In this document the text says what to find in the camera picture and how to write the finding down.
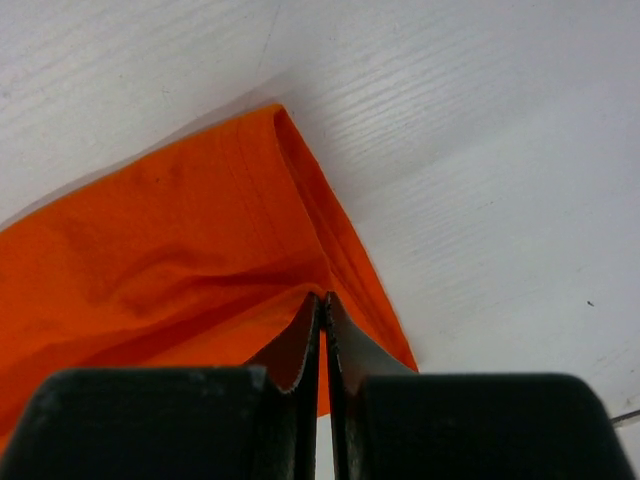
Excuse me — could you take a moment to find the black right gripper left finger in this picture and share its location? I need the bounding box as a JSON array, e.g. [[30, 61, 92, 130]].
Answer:
[[1, 294, 320, 479]]

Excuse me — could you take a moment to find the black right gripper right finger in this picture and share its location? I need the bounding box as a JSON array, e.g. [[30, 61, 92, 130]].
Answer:
[[325, 294, 634, 479]]

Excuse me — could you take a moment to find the orange t shirt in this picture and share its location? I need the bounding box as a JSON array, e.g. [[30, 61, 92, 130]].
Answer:
[[1, 104, 416, 441]]

